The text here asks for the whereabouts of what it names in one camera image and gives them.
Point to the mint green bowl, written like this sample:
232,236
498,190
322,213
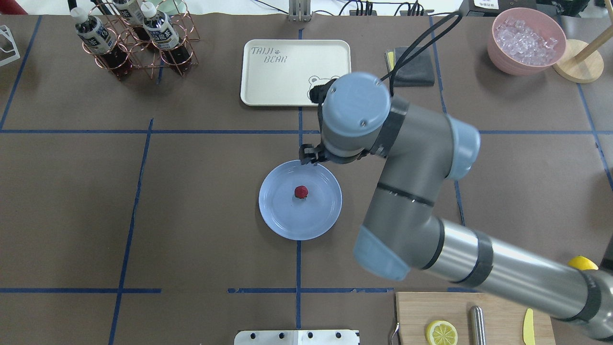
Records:
171,7

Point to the aluminium frame post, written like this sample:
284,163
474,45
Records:
299,11

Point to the copper wire bottle rack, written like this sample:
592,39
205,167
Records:
143,55

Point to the blue plate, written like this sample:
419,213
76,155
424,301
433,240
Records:
300,219

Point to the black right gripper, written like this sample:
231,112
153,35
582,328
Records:
310,155

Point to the cream bear tray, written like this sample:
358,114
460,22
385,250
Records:
281,72

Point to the red strawberry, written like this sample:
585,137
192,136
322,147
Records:
301,192

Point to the yellow lemon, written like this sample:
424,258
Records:
582,263

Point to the yellow plastic knife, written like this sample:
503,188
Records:
528,334

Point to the dark drink bottle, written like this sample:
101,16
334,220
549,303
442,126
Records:
100,42
162,33
130,11

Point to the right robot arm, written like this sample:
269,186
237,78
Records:
357,117

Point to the white wire cup rack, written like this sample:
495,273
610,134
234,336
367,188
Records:
8,47

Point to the wooden cutting board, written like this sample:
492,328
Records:
498,321

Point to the pink bowl with ice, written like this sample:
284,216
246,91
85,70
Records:
525,41

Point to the lemon half slice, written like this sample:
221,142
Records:
441,332

